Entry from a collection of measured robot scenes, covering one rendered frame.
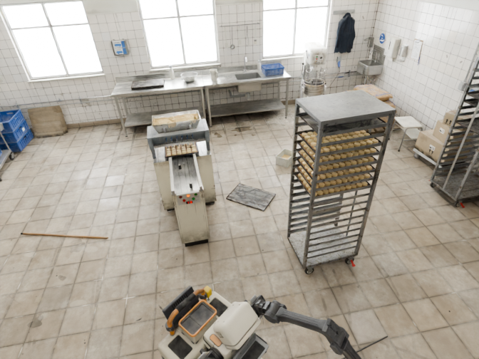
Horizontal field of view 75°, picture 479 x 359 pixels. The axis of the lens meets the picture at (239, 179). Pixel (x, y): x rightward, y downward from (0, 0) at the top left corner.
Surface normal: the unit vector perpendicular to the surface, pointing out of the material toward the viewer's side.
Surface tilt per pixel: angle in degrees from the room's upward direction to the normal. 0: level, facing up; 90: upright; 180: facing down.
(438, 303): 0
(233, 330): 43
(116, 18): 90
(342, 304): 0
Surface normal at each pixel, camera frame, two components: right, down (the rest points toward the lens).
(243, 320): 0.49, -0.36
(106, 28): 0.17, 0.57
